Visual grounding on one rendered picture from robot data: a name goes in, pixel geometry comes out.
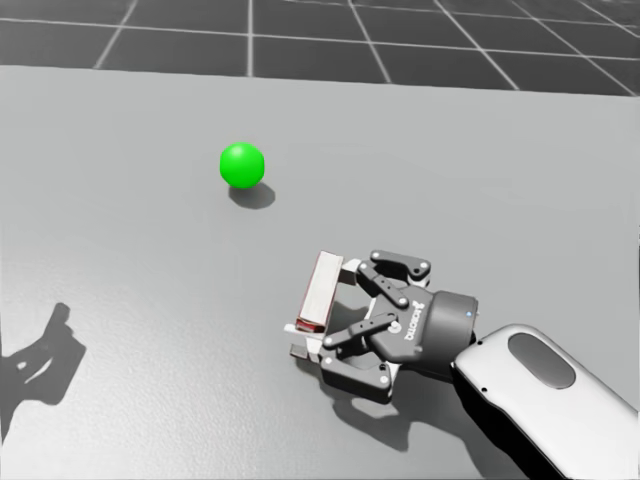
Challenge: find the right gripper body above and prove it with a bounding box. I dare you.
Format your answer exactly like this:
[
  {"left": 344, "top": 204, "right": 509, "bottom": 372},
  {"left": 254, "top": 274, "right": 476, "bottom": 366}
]
[{"left": 364, "top": 287, "right": 480, "bottom": 382}]

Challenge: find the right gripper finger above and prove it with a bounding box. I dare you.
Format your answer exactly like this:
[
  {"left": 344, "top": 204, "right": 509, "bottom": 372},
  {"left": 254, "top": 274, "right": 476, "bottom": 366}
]
[
  {"left": 338, "top": 248, "right": 433, "bottom": 310},
  {"left": 283, "top": 312, "right": 401, "bottom": 405}
]

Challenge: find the red and white carton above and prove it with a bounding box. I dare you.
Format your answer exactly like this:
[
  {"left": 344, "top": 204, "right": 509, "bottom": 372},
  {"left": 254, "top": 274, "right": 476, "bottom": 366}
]
[{"left": 294, "top": 250, "right": 346, "bottom": 334}]

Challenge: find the small glossy ball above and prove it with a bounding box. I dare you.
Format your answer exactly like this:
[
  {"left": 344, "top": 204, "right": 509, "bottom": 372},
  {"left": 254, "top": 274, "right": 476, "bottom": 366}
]
[{"left": 218, "top": 142, "right": 266, "bottom": 190}]

